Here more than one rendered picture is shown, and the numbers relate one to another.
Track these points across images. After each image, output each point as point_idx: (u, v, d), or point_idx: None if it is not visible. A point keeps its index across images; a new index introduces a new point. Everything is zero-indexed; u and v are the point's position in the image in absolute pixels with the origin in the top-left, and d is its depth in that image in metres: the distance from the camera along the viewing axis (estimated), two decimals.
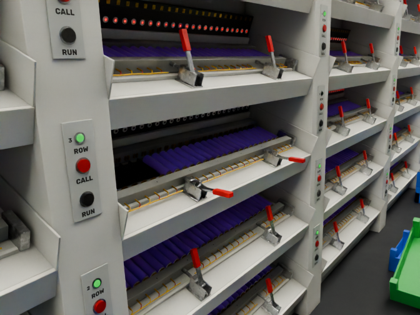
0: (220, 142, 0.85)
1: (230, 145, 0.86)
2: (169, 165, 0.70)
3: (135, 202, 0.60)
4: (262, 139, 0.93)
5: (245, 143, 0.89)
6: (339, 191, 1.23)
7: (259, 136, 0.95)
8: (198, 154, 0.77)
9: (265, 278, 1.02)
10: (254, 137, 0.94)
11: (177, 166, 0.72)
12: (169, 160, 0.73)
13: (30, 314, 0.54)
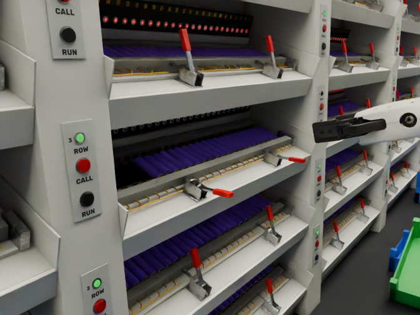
0: (220, 142, 0.85)
1: (230, 145, 0.86)
2: (169, 165, 0.70)
3: (135, 202, 0.60)
4: (262, 139, 0.93)
5: (245, 143, 0.89)
6: (339, 191, 1.23)
7: (259, 136, 0.95)
8: (198, 154, 0.77)
9: (265, 278, 1.02)
10: (254, 137, 0.94)
11: (177, 166, 0.72)
12: (169, 160, 0.73)
13: (30, 314, 0.54)
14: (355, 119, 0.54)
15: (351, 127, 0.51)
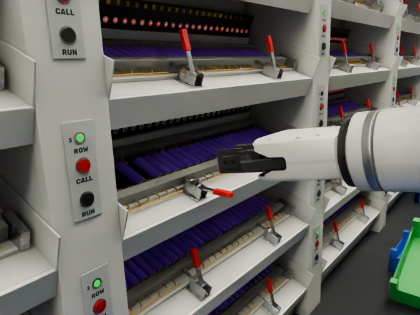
0: (220, 142, 0.85)
1: (230, 145, 0.86)
2: (169, 165, 0.70)
3: (135, 202, 0.60)
4: None
5: (245, 143, 0.89)
6: (339, 191, 1.23)
7: (259, 136, 0.95)
8: (198, 154, 0.77)
9: (265, 278, 1.02)
10: (254, 137, 0.94)
11: (177, 166, 0.72)
12: (169, 160, 0.73)
13: (30, 314, 0.54)
14: None
15: None
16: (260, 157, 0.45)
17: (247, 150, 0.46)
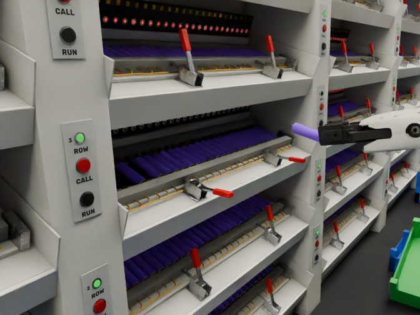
0: (220, 142, 0.85)
1: (230, 145, 0.86)
2: (169, 165, 0.70)
3: (135, 202, 0.60)
4: (262, 139, 0.93)
5: (245, 143, 0.89)
6: (339, 191, 1.23)
7: (259, 136, 0.95)
8: (198, 154, 0.77)
9: (265, 278, 1.02)
10: (254, 137, 0.94)
11: (177, 166, 0.72)
12: (169, 160, 0.73)
13: (30, 314, 0.54)
14: (357, 125, 0.56)
15: (349, 134, 0.55)
16: None
17: None
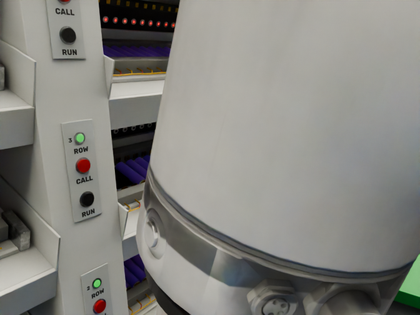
0: None
1: None
2: None
3: (135, 202, 0.60)
4: None
5: None
6: None
7: None
8: None
9: None
10: None
11: None
12: None
13: (30, 314, 0.54)
14: None
15: None
16: None
17: None
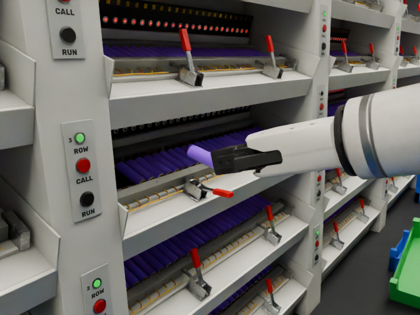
0: (220, 142, 0.85)
1: (230, 145, 0.86)
2: (169, 165, 0.70)
3: (135, 202, 0.60)
4: None
5: (245, 143, 0.89)
6: (339, 191, 1.23)
7: None
8: None
9: (265, 278, 1.02)
10: None
11: (177, 166, 0.72)
12: (169, 160, 0.73)
13: (30, 314, 0.54)
14: None
15: None
16: (255, 154, 0.44)
17: (242, 148, 0.45)
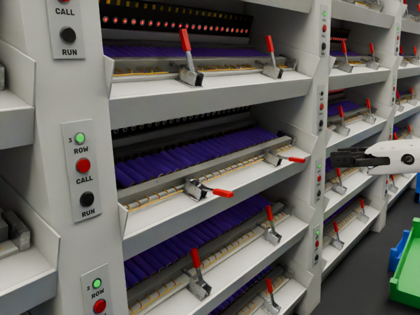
0: (220, 142, 0.85)
1: (230, 145, 0.86)
2: (169, 165, 0.70)
3: (135, 202, 0.60)
4: (262, 139, 0.93)
5: (245, 143, 0.89)
6: (339, 191, 1.23)
7: (259, 136, 0.95)
8: (198, 154, 0.77)
9: (265, 278, 1.02)
10: (254, 137, 0.94)
11: (177, 166, 0.72)
12: (169, 160, 0.73)
13: (30, 314, 0.54)
14: (362, 153, 0.70)
15: (356, 160, 0.68)
16: None
17: None
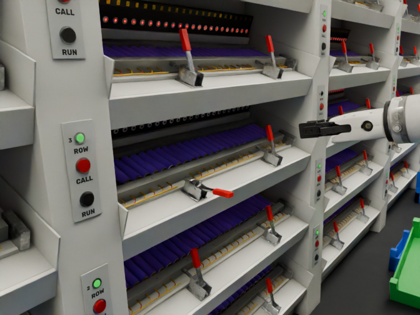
0: (215, 139, 0.86)
1: (225, 142, 0.87)
2: (164, 161, 0.71)
3: (135, 202, 0.60)
4: (257, 136, 0.94)
5: (240, 140, 0.89)
6: (339, 191, 1.23)
7: (254, 134, 0.96)
8: (192, 150, 0.78)
9: (265, 278, 1.02)
10: (249, 135, 0.95)
11: (171, 162, 0.72)
12: (164, 156, 0.73)
13: (30, 314, 0.54)
14: (327, 122, 0.74)
15: (320, 129, 0.72)
16: None
17: None
